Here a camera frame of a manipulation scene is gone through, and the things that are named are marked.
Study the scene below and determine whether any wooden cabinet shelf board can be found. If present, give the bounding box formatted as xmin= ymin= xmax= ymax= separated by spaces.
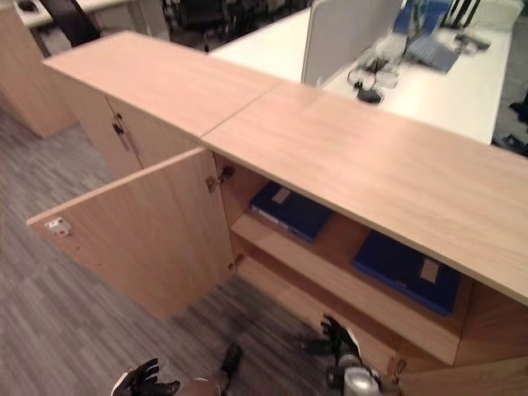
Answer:
xmin=230 ymin=212 xmax=474 ymax=366

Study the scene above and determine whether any black office chair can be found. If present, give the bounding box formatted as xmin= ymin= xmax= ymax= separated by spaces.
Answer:
xmin=47 ymin=0 xmax=102 ymax=47

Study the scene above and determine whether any blue folder with label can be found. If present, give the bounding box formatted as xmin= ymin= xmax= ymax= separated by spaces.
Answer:
xmin=350 ymin=230 xmax=462 ymax=318
xmin=248 ymin=181 xmax=334 ymax=243

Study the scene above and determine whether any closed wooden office cabinet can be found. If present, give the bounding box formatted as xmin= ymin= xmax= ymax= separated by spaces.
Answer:
xmin=40 ymin=31 xmax=284 ymax=181

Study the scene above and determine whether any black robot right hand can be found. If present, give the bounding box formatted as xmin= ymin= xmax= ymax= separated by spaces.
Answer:
xmin=304 ymin=315 xmax=361 ymax=361

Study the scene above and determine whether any laptop computer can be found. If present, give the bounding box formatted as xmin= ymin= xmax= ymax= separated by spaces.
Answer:
xmin=394 ymin=7 xmax=465 ymax=74

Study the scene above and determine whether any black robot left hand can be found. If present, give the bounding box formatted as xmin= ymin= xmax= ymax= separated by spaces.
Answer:
xmin=112 ymin=357 xmax=182 ymax=396

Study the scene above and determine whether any black cable bundle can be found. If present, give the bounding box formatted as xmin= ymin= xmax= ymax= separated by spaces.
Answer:
xmin=347 ymin=55 xmax=401 ymax=92

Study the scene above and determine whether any white office desk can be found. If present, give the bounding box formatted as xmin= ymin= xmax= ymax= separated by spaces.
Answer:
xmin=209 ymin=0 xmax=515 ymax=145

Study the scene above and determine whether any white door lock latch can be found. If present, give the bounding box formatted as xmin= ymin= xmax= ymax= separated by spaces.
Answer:
xmin=44 ymin=218 xmax=72 ymax=238

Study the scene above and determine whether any grey desk divider panel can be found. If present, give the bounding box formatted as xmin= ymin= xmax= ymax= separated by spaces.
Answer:
xmin=300 ymin=0 xmax=403 ymax=88

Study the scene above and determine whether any black computer mouse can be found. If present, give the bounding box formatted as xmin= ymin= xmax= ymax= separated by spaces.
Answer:
xmin=356 ymin=88 xmax=383 ymax=104

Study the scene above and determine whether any low wooden side cabinet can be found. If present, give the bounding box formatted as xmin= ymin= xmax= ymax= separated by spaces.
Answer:
xmin=0 ymin=6 xmax=79 ymax=139

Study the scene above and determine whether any metal door hinge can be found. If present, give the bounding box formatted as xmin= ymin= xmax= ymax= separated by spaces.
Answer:
xmin=205 ymin=164 xmax=236 ymax=194

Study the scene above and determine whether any wooden cabinet door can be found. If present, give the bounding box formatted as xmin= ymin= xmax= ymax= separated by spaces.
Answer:
xmin=26 ymin=147 xmax=244 ymax=321

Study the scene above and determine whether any open wooden office cabinet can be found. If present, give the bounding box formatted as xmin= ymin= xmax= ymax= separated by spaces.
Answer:
xmin=200 ymin=81 xmax=528 ymax=396

